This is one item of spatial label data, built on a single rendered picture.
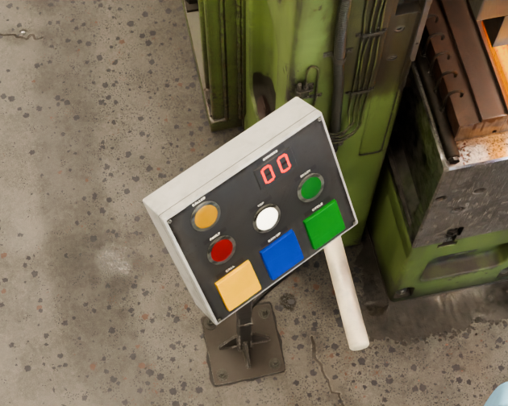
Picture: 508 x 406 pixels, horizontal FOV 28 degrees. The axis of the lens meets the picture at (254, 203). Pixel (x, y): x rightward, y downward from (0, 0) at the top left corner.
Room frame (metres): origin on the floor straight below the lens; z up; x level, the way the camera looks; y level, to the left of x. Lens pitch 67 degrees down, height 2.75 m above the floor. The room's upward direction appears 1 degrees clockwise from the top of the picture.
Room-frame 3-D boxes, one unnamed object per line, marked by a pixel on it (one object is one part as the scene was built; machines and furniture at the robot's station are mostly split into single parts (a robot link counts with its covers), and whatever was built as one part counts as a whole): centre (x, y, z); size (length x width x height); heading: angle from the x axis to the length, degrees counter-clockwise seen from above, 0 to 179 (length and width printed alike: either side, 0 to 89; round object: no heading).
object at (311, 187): (0.75, -0.10, 1.09); 0.05 x 0.03 x 0.04; 103
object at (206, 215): (0.66, 0.08, 1.16); 0.05 x 0.03 x 0.04; 103
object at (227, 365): (0.76, 0.03, 0.05); 0.22 x 0.22 x 0.09; 13
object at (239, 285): (0.59, 0.03, 1.01); 0.07 x 0.05 x 0.07; 128
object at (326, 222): (0.71, -0.13, 1.01); 0.07 x 0.05 x 0.07; 128
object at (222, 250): (0.63, 0.06, 1.09); 0.05 x 0.03 x 0.04; 103
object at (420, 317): (0.91, -0.51, 0.01); 0.58 x 0.39 x 0.01; 103
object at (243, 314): (0.76, 0.02, 0.54); 0.04 x 0.04 x 1.08; 13
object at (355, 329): (0.79, -0.19, 0.62); 0.44 x 0.05 x 0.05; 13
